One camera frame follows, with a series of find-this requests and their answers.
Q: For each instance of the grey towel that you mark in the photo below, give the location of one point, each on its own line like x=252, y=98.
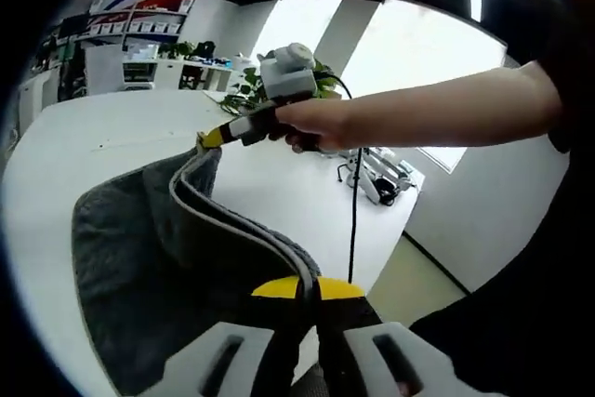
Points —
x=130, y=253

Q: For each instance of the person's left hand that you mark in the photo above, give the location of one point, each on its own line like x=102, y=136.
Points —
x=406, y=387

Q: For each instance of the person's right hand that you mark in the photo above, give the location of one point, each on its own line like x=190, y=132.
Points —
x=321, y=125

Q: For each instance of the green potted plant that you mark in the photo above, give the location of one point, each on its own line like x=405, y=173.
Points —
x=241, y=90

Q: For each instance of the black bag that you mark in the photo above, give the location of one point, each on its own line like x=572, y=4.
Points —
x=204, y=49

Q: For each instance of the white cabinet counter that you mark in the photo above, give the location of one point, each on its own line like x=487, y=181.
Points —
x=172, y=74

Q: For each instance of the small green plant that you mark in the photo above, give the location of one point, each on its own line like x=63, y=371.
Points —
x=175, y=49

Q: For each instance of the white handheld device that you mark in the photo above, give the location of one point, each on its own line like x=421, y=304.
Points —
x=362, y=178

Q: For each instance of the row of white storage boxes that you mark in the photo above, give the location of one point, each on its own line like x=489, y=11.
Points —
x=149, y=26

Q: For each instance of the black and white device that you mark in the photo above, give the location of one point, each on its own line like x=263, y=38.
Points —
x=386, y=188

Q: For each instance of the person's black shirt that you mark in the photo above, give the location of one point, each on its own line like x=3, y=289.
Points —
x=534, y=276

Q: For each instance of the black monitor screen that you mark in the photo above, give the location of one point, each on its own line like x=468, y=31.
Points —
x=73, y=26

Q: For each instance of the white wall shelf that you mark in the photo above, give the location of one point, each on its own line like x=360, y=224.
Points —
x=139, y=16

